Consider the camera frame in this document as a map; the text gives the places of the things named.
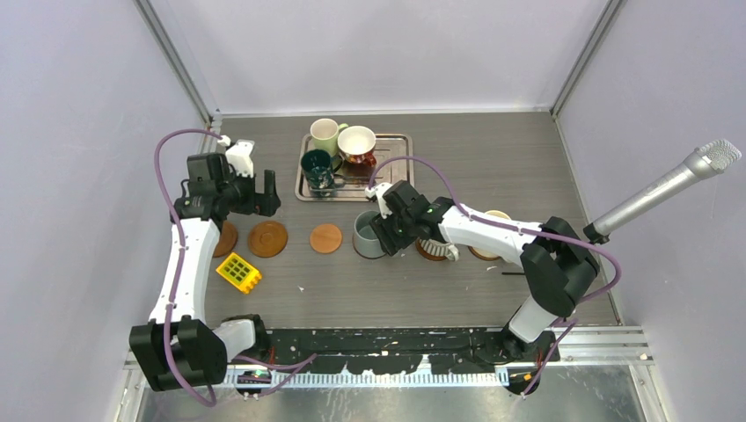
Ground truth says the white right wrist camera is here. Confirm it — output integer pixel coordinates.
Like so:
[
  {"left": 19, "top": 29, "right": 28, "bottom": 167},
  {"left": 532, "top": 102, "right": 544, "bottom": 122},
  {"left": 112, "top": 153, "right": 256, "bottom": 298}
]
[{"left": 364, "top": 182, "right": 392, "bottom": 219}]

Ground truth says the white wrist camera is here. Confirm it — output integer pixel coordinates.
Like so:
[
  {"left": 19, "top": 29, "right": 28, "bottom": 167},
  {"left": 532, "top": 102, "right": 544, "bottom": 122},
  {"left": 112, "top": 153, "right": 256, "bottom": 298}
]
[
  {"left": 364, "top": 182, "right": 392, "bottom": 219},
  {"left": 217, "top": 135, "right": 255, "bottom": 178}
]

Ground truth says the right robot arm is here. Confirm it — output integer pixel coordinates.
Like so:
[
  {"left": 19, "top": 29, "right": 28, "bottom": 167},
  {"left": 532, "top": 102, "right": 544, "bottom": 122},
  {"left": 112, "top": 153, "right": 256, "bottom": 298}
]
[{"left": 365, "top": 180, "right": 599, "bottom": 363}]

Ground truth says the light green mug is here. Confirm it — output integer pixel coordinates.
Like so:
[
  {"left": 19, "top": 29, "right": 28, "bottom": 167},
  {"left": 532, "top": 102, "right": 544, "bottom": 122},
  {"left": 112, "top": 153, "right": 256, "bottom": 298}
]
[{"left": 310, "top": 118, "right": 348, "bottom": 156}]

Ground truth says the dark green mug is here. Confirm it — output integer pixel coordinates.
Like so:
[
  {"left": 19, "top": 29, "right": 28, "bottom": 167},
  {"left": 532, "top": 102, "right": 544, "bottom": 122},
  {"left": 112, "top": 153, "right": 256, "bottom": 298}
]
[{"left": 300, "top": 149, "right": 342, "bottom": 191}]

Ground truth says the plain light wooden coaster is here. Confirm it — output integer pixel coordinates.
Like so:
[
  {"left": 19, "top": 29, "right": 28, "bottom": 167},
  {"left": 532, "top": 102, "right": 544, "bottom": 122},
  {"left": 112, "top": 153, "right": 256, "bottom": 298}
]
[{"left": 309, "top": 223, "right": 343, "bottom": 254}]

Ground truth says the yellow toy block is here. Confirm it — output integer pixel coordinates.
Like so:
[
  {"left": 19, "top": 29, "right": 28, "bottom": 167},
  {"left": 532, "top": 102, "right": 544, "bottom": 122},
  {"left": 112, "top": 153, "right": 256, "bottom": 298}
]
[{"left": 216, "top": 252, "right": 263, "bottom": 295}]

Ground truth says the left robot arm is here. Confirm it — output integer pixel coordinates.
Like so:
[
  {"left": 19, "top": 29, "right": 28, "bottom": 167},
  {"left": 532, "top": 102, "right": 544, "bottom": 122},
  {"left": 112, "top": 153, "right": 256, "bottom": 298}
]
[{"left": 128, "top": 152, "right": 281, "bottom": 391}]

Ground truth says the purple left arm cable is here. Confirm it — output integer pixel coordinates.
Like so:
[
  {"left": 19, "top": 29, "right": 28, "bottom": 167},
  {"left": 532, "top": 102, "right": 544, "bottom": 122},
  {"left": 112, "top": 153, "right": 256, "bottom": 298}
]
[{"left": 153, "top": 128, "right": 318, "bottom": 409}]

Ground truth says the grooved wooden coaster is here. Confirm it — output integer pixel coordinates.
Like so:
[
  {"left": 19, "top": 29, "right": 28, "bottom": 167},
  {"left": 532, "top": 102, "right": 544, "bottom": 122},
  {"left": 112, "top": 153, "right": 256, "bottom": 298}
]
[
  {"left": 213, "top": 221, "right": 238, "bottom": 258},
  {"left": 248, "top": 221, "right": 289, "bottom": 258},
  {"left": 415, "top": 239, "right": 448, "bottom": 261},
  {"left": 468, "top": 246, "right": 501, "bottom": 261}
]

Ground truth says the grey ribbed mug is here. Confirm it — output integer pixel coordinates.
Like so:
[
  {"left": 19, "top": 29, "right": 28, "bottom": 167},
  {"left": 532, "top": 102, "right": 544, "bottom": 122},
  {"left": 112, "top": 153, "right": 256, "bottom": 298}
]
[{"left": 416, "top": 239, "right": 460, "bottom": 261}]

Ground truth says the red white mug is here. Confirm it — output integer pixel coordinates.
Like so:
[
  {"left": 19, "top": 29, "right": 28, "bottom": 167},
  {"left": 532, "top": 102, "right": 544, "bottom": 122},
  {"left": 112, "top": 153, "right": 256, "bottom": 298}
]
[{"left": 337, "top": 126, "right": 377, "bottom": 167}]

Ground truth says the silver microphone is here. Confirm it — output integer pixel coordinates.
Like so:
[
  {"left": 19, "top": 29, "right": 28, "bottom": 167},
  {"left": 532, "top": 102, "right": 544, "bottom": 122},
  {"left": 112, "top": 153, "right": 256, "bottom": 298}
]
[{"left": 583, "top": 139, "right": 742, "bottom": 244}]

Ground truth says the silver metal tray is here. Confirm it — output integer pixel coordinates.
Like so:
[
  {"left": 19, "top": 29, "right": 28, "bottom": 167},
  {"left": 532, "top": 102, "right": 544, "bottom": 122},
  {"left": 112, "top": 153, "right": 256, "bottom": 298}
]
[{"left": 294, "top": 134, "right": 414, "bottom": 202}]

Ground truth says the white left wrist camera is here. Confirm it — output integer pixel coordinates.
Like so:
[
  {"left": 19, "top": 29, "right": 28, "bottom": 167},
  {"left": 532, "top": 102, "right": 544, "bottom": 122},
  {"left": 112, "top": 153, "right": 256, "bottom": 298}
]
[{"left": 217, "top": 135, "right": 255, "bottom": 178}]

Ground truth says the cream mug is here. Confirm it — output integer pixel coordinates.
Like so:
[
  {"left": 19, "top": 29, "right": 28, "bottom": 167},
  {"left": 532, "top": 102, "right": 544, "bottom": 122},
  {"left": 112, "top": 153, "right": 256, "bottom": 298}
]
[{"left": 469, "top": 209, "right": 514, "bottom": 261}]

